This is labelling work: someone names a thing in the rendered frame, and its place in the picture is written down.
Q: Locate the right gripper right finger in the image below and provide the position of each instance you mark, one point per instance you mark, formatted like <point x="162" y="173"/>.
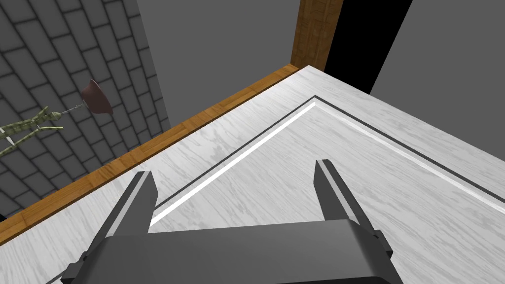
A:
<point x="337" y="195"/>

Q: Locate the white wooden door leaf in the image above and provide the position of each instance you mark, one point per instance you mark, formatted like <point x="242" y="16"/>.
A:
<point x="284" y="173"/>

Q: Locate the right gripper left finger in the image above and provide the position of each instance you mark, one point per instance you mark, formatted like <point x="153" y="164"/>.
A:
<point x="132" y="209"/>

